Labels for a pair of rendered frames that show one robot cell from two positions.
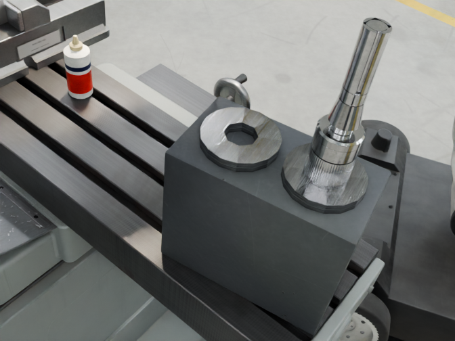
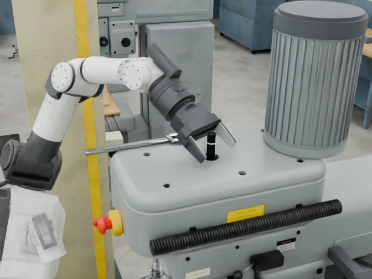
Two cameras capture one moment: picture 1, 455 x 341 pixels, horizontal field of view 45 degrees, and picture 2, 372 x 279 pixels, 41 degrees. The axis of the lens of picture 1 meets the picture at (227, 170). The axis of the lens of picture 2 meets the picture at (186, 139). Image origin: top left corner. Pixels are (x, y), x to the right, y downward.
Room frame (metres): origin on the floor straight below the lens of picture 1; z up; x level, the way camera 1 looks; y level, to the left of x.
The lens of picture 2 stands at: (1.51, 0.86, 2.43)
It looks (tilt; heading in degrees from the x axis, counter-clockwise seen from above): 26 degrees down; 217
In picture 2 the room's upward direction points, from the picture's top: 1 degrees clockwise
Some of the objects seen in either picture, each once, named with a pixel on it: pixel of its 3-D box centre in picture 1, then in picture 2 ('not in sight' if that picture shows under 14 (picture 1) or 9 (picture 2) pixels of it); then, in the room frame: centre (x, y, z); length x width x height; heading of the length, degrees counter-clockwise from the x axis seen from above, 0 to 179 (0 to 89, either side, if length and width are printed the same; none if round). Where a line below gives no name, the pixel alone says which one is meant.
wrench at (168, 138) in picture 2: not in sight; (135, 144); (0.74, 0.13, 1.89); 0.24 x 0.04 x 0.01; 148
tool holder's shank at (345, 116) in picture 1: (357, 80); (155, 256); (0.41, -0.10, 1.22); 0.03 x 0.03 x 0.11
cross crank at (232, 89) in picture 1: (223, 104); not in sight; (1.10, 0.04, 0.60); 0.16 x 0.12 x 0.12; 148
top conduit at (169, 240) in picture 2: not in sight; (250, 225); (0.72, 0.45, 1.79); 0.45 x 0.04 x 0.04; 148
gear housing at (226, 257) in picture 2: not in sight; (223, 227); (0.64, 0.33, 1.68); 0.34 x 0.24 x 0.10; 148
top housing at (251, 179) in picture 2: not in sight; (215, 185); (0.66, 0.31, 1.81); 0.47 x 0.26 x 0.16; 148
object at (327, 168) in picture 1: (332, 154); (156, 275); (0.41, -0.10, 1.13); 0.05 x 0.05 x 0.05
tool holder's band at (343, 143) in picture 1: (340, 131); (156, 269); (0.41, -0.10, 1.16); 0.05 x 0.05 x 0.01
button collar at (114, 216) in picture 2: not in sight; (115, 223); (0.87, 0.18, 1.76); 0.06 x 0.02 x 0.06; 58
